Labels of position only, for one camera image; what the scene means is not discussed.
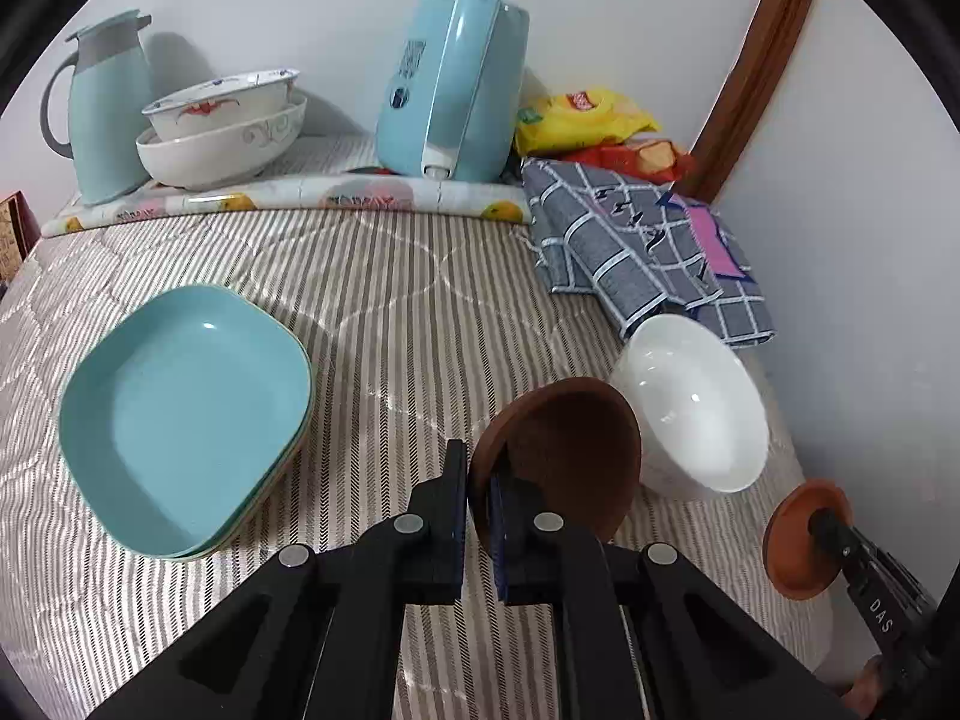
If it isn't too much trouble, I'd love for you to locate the plain white bowl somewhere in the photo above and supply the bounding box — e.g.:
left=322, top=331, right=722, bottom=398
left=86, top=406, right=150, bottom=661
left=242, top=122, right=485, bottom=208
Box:
left=607, top=313, right=770, bottom=500

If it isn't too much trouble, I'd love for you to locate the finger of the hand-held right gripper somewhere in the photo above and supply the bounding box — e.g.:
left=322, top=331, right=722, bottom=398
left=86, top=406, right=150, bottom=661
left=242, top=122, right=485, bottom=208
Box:
left=808, top=508, right=865, bottom=567

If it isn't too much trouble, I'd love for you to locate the floral patterned bowl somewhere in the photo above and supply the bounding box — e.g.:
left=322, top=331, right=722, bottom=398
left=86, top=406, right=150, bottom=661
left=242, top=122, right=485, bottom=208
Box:
left=142, top=67, right=302, bottom=143

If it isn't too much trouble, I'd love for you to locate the small brown saucer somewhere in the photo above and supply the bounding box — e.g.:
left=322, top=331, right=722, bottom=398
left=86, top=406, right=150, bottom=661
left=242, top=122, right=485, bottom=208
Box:
left=477, top=378, right=644, bottom=545
left=763, top=479, right=857, bottom=602

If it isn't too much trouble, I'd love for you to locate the light blue thermos jug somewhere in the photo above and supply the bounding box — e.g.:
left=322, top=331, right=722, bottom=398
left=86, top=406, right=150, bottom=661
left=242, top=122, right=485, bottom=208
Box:
left=40, top=10, right=155, bottom=206

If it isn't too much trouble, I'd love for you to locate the brown wooden door frame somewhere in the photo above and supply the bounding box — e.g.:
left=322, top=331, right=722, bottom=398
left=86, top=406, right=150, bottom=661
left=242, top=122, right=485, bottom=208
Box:
left=685, top=0, right=823, bottom=205

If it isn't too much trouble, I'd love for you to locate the grey checked cloth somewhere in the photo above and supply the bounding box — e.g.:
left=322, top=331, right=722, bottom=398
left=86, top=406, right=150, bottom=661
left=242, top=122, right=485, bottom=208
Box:
left=520, top=157, right=778, bottom=348

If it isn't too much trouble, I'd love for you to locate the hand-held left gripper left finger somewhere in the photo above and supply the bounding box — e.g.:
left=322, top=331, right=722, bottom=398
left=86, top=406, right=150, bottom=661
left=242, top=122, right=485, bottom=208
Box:
left=86, top=438, right=470, bottom=720

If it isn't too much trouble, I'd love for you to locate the person's right hand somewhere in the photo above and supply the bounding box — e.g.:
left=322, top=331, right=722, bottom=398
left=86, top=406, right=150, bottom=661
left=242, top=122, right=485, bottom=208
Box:
left=838, top=655, right=892, bottom=718

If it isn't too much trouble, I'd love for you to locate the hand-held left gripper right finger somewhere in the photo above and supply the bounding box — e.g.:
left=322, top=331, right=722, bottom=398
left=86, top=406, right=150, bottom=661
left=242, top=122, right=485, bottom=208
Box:
left=487, top=465, right=857, bottom=720

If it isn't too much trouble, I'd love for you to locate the large white bowl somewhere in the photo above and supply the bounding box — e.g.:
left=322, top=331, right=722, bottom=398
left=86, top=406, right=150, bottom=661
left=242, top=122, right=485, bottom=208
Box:
left=135, top=94, right=309, bottom=191

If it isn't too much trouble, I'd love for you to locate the light blue electric kettle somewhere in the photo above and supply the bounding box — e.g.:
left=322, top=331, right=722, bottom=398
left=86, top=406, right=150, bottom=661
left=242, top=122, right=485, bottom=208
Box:
left=374, top=0, right=530, bottom=185

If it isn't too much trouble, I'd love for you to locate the fruit printed mat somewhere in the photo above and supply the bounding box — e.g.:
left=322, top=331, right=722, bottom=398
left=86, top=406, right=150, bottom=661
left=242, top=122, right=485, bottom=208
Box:
left=40, top=172, right=536, bottom=240

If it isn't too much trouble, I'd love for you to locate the red snack bag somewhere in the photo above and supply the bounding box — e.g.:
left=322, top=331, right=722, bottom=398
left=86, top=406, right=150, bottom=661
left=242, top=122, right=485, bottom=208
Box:
left=562, top=136, right=699, bottom=185

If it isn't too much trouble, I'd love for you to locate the blue square plate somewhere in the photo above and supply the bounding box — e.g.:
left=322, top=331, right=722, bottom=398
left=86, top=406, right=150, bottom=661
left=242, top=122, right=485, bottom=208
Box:
left=58, top=284, right=314, bottom=560

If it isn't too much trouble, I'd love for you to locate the yellow chip bag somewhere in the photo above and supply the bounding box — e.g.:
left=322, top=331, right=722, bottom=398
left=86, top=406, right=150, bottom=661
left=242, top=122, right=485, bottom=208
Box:
left=514, top=88, right=665, bottom=157

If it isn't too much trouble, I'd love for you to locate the green square plate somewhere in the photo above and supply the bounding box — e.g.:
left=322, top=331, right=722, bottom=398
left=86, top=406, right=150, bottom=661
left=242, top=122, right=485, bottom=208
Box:
left=169, top=390, right=317, bottom=563

